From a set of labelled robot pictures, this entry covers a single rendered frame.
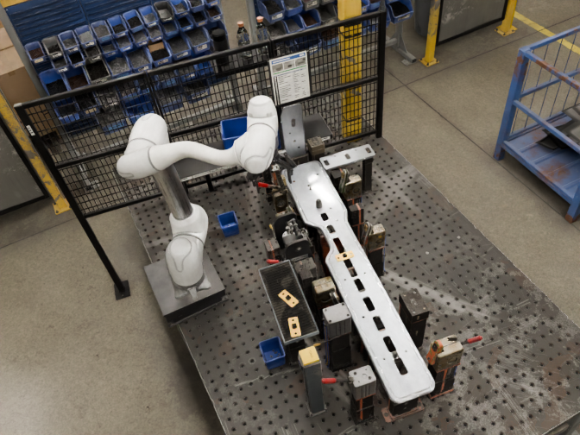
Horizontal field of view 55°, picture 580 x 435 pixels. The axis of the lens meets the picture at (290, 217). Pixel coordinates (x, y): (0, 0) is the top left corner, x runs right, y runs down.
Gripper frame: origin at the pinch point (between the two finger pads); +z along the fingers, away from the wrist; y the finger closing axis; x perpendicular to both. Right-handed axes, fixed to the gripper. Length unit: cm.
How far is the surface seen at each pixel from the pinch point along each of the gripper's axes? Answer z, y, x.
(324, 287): 38.1, 9.0, -29.3
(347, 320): 37, 11, -48
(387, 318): 46, 29, -48
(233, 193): 77, -10, 80
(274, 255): 43.0, -5.1, -1.2
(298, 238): 29.4, 5.5, -6.7
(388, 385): 46, 17, -75
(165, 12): 33, -14, 232
